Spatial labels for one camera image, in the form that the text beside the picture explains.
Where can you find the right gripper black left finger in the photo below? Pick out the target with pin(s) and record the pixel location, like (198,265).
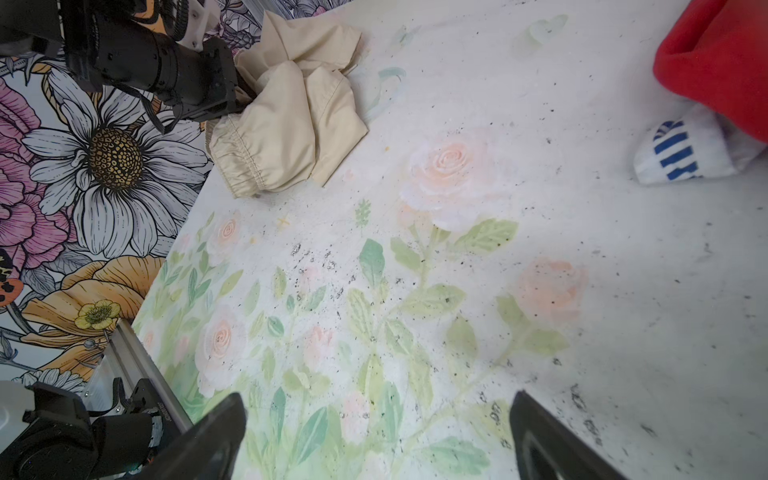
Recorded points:
(208,450)

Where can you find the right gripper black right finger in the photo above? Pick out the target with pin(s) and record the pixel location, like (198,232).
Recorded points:
(547,449)

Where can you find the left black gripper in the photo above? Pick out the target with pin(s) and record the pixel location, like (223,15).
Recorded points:
(205,85)

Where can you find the cream beige cloth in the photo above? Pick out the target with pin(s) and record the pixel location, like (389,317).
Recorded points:
(303,121)

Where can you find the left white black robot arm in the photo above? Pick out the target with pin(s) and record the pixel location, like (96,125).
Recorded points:
(163,48)

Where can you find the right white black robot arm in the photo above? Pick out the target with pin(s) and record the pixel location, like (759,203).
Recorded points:
(47,433)

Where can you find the blue white striped cloth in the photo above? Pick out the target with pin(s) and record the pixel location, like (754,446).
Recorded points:
(699,144)

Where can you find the red shirt with striped trim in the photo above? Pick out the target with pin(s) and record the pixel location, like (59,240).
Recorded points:
(716,55)

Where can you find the aluminium front rail frame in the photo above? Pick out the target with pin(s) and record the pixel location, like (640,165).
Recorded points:
(126,358)

